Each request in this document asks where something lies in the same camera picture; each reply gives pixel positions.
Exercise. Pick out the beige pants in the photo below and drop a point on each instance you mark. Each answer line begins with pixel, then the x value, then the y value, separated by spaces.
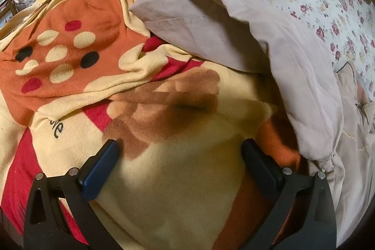
pixel 205 18

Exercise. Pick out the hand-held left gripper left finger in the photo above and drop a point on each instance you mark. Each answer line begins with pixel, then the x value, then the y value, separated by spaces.
pixel 99 169

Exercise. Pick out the orange yellow red printed blanket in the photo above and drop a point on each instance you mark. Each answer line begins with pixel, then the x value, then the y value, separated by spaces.
pixel 175 179

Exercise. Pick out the cream garment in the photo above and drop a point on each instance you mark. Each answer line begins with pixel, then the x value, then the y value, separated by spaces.
pixel 351 109

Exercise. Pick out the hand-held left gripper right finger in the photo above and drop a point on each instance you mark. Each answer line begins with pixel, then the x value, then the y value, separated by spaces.
pixel 259 169

